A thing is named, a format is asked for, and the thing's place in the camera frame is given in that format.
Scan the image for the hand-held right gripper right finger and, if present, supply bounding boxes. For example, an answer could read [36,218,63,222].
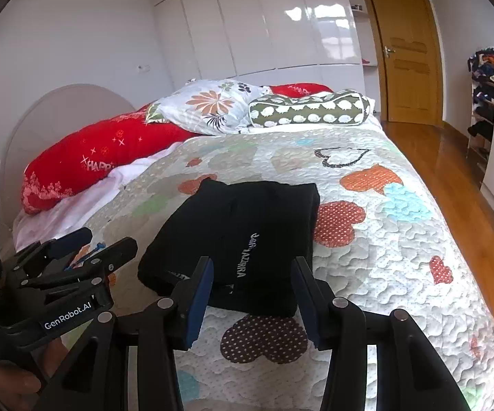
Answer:
[292,256,472,411]

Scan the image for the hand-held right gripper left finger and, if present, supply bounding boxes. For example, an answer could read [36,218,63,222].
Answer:
[33,256,215,411]

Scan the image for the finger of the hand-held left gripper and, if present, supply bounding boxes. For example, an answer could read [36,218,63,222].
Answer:
[15,227,94,272]
[23,237,139,292]

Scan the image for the black pants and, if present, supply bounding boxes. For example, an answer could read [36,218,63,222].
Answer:
[138,178,321,316]

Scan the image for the person's left hand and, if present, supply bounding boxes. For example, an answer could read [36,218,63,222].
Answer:
[0,336,70,411]

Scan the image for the small blue object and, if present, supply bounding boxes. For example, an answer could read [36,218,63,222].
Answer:
[75,242,103,266]

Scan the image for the large red pillow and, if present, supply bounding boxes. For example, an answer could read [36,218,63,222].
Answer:
[21,104,201,215]

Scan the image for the heart-printed quilt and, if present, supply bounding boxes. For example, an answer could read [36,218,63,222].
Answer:
[71,125,494,411]

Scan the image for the white rounded headboard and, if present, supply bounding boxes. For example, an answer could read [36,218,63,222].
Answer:
[0,84,137,240]

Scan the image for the floral white pillow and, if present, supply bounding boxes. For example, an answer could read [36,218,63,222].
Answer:
[146,79,270,137]

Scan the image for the green patterned bolster pillow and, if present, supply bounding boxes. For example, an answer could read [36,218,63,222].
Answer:
[248,88,376,128]

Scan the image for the small red pillow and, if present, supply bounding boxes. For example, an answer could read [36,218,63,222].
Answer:
[268,82,335,97]

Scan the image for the wooden door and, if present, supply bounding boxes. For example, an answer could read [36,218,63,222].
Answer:
[364,0,445,128]

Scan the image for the glossy white wardrobe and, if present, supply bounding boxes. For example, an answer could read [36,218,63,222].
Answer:
[152,0,368,96]

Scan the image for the pile of clothes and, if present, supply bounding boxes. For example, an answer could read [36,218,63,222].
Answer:
[466,45,494,105]

